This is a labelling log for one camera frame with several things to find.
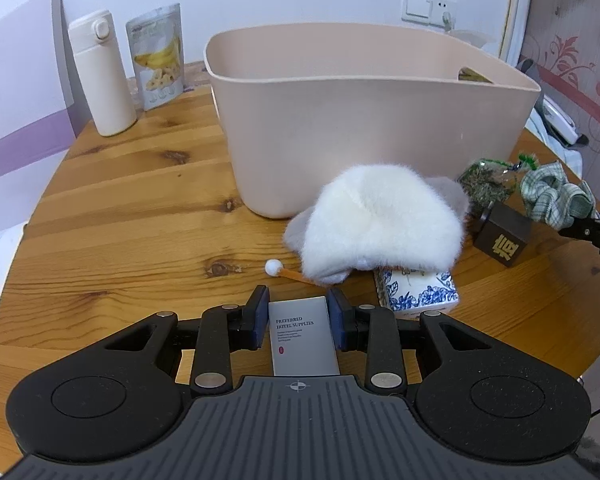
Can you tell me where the beige plastic storage bin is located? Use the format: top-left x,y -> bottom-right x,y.
203,22 -> 543,220

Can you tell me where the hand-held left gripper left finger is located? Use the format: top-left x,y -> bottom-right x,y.
102,285 -> 272,396

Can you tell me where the dark brown gold-print box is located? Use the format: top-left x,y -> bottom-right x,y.
475,203 -> 532,267

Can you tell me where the banana chips pouch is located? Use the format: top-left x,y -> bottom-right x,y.
126,2 -> 185,112

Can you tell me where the white handheld device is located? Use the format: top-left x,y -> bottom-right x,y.
527,95 -> 588,148

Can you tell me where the floral headboard white frame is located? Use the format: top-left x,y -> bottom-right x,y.
500,0 -> 600,216

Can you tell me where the cotton-tipped orange stick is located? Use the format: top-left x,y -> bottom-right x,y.
265,259 -> 306,282

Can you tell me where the green plaid scrunchie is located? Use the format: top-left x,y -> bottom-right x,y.
519,160 -> 598,231

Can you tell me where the small white paper box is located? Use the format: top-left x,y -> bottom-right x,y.
268,296 -> 341,377

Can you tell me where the white fluffy hat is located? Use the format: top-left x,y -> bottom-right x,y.
284,162 -> 473,286

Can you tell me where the white wall switch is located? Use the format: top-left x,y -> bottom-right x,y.
402,0 -> 437,23

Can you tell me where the clear bag of green herbs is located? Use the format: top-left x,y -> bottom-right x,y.
456,152 -> 538,208

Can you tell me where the cream thermos bottle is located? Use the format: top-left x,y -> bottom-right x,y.
68,9 -> 138,137

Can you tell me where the blue floral tissue pack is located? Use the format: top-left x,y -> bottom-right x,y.
373,266 -> 461,321

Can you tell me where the white and purple panel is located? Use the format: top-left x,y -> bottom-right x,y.
0,0 -> 78,236

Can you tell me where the white wall socket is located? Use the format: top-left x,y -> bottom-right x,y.
432,0 -> 458,29

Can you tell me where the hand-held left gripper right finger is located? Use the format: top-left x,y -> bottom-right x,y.
327,287 -> 496,393

